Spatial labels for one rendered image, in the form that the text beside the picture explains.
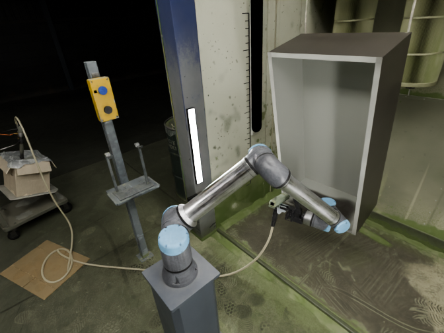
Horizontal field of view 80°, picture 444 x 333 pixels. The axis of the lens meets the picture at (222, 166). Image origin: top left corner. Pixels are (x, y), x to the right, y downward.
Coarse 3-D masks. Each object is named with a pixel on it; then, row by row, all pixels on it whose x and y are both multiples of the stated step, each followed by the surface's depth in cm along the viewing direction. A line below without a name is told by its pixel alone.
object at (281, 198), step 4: (284, 192) 193; (280, 196) 183; (284, 196) 184; (288, 196) 191; (272, 200) 170; (276, 200) 171; (280, 200) 175; (284, 200) 184; (276, 204) 169; (276, 208) 179; (276, 212) 180; (272, 216) 181; (276, 216) 180; (272, 220) 182; (272, 224) 182
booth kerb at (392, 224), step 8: (376, 216) 246; (384, 216) 240; (384, 224) 243; (392, 224) 237; (400, 224) 231; (400, 232) 234; (408, 232) 229; (416, 232) 224; (424, 232) 220; (416, 240) 226; (424, 240) 221; (432, 240) 217; (440, 240) 212; (432, 248) 219; (440, 248) 214
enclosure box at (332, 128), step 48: (288, 48) 147; (336, 48) 131; (384, 48) 118; (288, 96) 178; (336, 96) 173; (384, 96) 129; (288, 144) 198; (336, 144) 194; (384, 144) 158; (336, 192) 216
